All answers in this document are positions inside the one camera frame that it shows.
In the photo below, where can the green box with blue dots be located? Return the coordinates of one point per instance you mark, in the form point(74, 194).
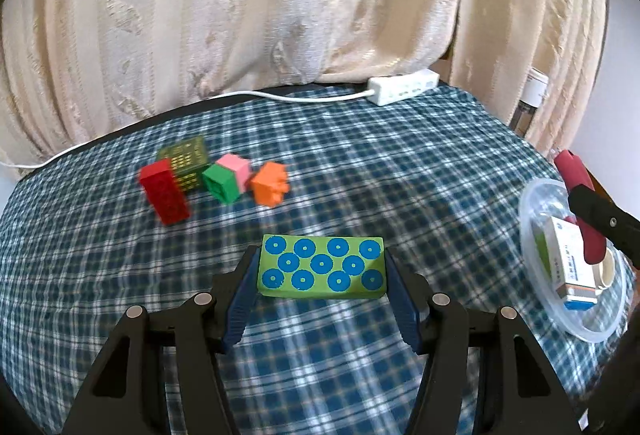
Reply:
point(320, 265)

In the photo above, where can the white and blue medicine box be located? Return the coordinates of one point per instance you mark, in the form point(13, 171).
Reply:
point(565, 260)

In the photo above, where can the pink building block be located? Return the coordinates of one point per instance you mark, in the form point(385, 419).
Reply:
point(235, 164)

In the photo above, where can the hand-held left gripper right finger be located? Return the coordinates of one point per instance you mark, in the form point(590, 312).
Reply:
point(405, 305)

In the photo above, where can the orange building block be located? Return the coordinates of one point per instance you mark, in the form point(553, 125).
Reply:
point(267, 187)

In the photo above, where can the clear plastic container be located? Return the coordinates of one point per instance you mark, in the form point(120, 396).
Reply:
point(580, 325)

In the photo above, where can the red building block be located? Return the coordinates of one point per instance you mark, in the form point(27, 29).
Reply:
point(165, 195)

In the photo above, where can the cream patterned curtain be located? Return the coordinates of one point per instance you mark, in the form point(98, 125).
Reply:
point(250, 5)

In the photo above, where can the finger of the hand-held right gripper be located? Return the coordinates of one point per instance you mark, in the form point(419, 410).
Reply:
point(617, 365)
point(600, 215)

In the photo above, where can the clear bottle with white cap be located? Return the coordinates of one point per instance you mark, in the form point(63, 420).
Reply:
point(532, 90)

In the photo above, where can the blue plaid tablecloth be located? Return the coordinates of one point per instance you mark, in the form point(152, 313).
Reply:
point(400, 175)

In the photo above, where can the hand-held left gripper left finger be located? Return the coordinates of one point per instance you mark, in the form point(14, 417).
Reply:
point(240, 300)

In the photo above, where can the red foam curler rod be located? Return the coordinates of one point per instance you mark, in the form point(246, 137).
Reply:
point(592, 240)

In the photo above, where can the green building block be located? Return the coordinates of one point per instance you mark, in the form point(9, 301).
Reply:
point(220, 182)

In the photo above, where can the dark green grid box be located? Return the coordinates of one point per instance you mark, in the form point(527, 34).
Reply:
point(187, 157)

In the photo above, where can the white power strip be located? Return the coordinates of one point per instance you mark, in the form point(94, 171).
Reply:
point(405, 86)

